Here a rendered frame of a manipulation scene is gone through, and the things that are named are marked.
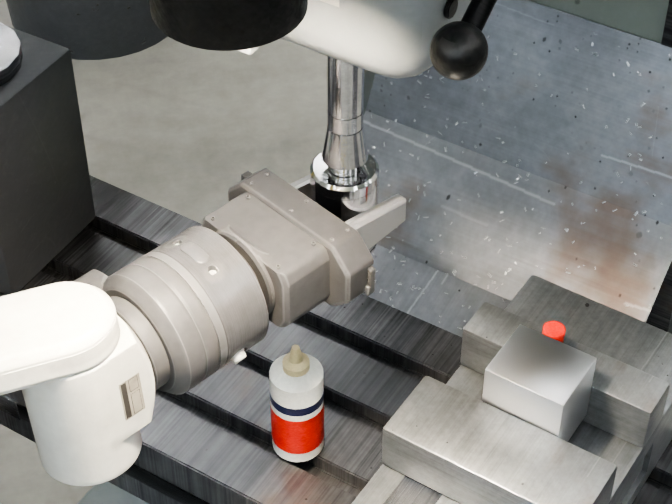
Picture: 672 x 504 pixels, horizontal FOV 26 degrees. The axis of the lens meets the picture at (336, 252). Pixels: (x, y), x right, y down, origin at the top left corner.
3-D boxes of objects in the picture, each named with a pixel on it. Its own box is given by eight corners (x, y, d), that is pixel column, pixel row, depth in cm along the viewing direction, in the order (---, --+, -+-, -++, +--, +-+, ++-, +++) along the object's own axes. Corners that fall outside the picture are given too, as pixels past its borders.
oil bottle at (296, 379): (306, 472, 111) (304, 375, 103) (262, 449, 112) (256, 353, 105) (334, 436, 113) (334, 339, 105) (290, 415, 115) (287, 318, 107)
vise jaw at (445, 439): (572, 562, 96) (579, 526, 94) (379, 464, 102) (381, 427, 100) (611, 500, 100) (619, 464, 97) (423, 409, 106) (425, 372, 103)
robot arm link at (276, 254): (378, 223, 93) (238, 317, 87) (375, 328, 100) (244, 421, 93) (247, 134, 100) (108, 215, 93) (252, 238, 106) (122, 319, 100)
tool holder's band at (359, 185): (296, 174, 99) (295, 163, 99) (348, 147, 102) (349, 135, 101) (339, 210, 97) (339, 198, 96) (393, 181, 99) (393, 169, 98)
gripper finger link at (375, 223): (397, 221, 102) (334, 263, 99) (399, 186, 100) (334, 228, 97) (414, 232, 102) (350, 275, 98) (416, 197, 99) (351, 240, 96)
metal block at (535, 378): (554, 462, 101) (563, 406, 97) (478, 425, 103) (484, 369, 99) (587, 414, 104) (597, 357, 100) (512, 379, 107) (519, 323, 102)
